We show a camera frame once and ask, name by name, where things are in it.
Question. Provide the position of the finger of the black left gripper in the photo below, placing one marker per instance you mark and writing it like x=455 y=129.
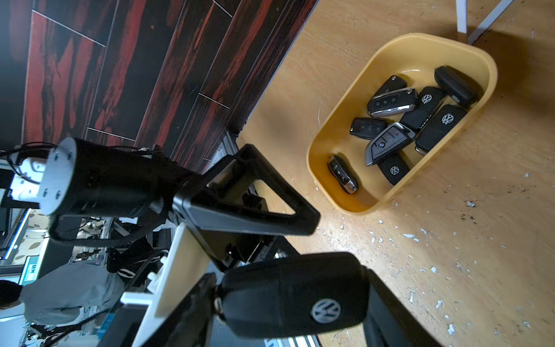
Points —
x=223 y=199

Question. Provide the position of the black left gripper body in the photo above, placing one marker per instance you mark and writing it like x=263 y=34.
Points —
x=229 y=250

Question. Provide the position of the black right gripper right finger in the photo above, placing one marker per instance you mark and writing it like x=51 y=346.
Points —
x=388 y=322

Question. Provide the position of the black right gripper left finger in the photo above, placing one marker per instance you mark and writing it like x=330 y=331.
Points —
x=190 y=324

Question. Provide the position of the black car key with logo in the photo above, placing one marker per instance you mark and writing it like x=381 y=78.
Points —
x=293 y=296

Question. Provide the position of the glossy black car key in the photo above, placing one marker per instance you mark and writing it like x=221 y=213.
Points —
x=343 y=174

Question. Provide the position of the yellow storage tray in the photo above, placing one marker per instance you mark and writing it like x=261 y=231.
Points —
x=413 y=57

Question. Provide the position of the black car key with ring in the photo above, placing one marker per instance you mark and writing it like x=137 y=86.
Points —
x=392 y=139

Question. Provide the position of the black flip car key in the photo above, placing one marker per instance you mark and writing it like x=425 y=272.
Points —
x=460 y=89

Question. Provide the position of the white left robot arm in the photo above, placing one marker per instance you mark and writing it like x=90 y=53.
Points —
x=86 y=179

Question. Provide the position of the person in grey shirt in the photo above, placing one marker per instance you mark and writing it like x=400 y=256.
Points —
x=58 y=297

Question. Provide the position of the aluminium rail frame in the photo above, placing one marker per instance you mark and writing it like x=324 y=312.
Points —
x=247 y=196

